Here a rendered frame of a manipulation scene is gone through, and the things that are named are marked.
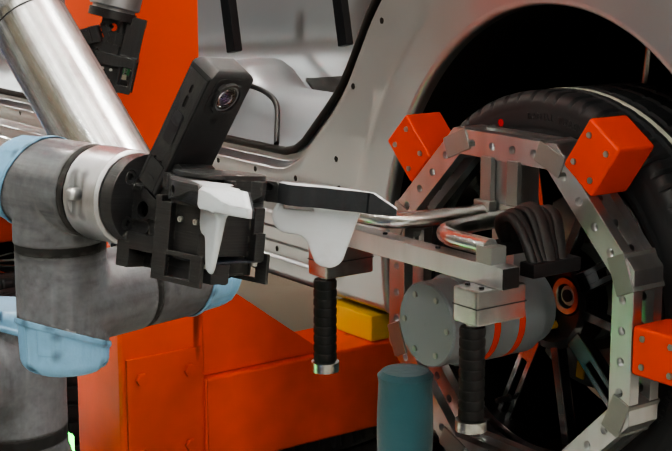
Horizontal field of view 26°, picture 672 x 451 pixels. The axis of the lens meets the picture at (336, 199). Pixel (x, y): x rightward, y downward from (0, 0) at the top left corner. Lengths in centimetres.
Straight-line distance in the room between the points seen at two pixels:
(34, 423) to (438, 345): 80
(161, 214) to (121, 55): 110
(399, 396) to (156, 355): 41
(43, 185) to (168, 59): 120
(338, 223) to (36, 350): 29
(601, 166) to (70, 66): 93
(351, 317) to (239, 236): 166
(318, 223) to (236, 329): 144
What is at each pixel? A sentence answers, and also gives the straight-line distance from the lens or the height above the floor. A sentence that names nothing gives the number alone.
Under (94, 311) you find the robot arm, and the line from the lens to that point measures 120.
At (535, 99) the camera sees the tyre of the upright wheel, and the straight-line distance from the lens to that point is 226.
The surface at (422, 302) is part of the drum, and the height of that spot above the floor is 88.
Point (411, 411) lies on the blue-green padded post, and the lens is 229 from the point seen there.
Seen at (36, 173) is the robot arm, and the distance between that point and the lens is 117.
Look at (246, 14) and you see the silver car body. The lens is 479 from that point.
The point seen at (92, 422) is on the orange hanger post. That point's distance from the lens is 251.
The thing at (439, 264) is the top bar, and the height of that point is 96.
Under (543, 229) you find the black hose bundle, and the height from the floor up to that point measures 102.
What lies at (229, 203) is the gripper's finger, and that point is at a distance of 95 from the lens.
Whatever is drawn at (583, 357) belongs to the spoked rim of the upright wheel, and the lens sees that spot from 228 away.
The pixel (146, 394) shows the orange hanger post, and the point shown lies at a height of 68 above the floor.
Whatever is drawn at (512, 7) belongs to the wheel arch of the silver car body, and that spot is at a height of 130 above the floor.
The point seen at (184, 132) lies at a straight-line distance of 106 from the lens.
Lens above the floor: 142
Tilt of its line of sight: 10 degrees down
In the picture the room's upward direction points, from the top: straight up
